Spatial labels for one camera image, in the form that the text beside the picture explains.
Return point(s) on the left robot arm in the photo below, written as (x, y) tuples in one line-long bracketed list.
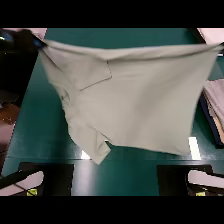
[(30, 180)]

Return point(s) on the pale grey-green T-shirt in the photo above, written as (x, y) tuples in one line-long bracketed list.
[(140, 100)]

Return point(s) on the dark blue garment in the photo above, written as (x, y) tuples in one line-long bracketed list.
[(208, 118)]

